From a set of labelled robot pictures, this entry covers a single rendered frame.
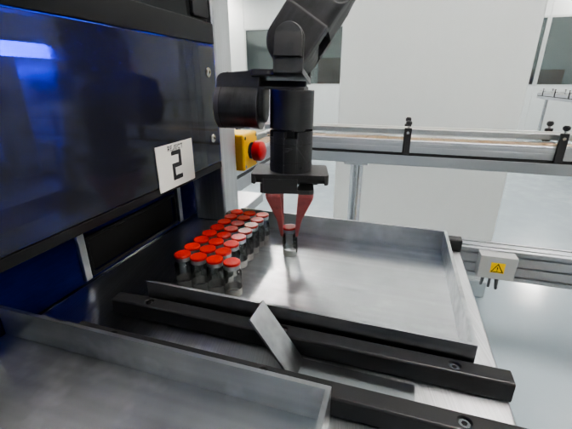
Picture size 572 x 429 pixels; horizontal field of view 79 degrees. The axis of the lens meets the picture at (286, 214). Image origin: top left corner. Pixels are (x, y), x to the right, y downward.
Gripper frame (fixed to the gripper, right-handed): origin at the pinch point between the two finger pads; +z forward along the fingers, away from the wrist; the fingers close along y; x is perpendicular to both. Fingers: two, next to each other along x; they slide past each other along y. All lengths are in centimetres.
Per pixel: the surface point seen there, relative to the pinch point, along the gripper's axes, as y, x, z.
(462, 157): -56, -73, 3
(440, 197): -75, -132, 35
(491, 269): -71, -67, 41
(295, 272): -1.2, 5.3, 4.1
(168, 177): 16.2, 2.9, -8.2
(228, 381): 3.9, 25.6, 2.8
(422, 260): -19.6, 1.0, 3.8
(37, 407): 19.2, 27.5, 4.5
